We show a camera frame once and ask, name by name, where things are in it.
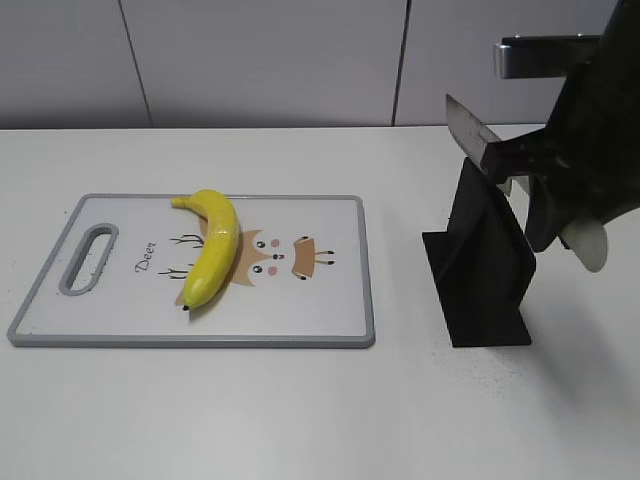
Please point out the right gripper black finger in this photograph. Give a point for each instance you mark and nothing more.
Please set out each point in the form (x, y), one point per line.
(556, 213)
(533, 153)

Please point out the yellow plastic banana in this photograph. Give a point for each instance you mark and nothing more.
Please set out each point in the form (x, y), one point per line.
(220, 246)

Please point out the steel kitchen knife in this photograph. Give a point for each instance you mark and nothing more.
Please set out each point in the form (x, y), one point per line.
(470, 135)

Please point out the black knife stand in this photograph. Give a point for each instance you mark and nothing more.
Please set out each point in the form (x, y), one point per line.
(482, 266)

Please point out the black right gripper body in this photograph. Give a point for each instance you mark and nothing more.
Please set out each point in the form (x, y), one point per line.
(595, 124)

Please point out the white grey-rimmed cutting board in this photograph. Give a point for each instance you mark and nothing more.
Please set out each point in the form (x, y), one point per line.
(115, 277)

